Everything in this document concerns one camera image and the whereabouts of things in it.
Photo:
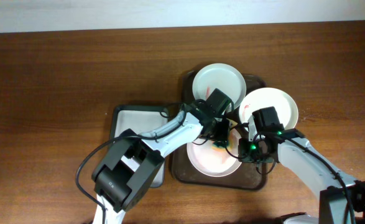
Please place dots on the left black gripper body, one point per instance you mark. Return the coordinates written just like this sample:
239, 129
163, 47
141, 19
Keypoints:
218, 134

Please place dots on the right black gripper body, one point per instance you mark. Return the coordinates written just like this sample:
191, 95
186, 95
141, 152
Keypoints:
251, 152

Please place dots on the green and yellow sponge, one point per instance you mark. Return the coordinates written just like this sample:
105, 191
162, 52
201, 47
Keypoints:
226, 145

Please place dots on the pink white plate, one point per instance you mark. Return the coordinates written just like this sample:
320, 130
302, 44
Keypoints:
211, 159

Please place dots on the cream white plate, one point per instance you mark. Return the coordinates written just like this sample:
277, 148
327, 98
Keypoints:
285, 106

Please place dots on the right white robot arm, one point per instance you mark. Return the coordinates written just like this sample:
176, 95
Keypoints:
341, 196

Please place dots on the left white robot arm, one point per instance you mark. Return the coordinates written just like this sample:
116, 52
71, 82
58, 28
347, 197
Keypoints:
125, 173

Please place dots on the brown plastic serving tray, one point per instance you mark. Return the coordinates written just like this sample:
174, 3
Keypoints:
245, 177

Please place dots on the small black soapy tray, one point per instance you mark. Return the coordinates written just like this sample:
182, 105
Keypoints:
140, 119

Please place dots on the pale green plate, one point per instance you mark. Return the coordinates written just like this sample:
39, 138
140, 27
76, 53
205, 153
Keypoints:
223, 77

